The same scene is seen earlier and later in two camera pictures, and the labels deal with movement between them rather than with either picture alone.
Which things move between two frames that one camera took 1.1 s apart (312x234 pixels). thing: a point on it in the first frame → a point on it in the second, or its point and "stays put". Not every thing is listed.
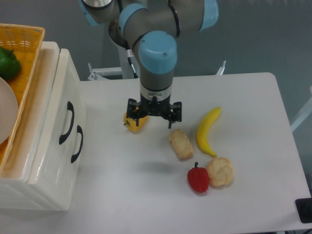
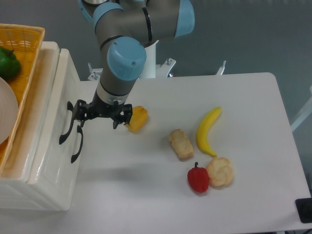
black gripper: x=163 y=107 → x=83 y=111
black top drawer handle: x=69 y=107 stays put
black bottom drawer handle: x=80 y=130 stays put
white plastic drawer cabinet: x=42 y=172 stays put
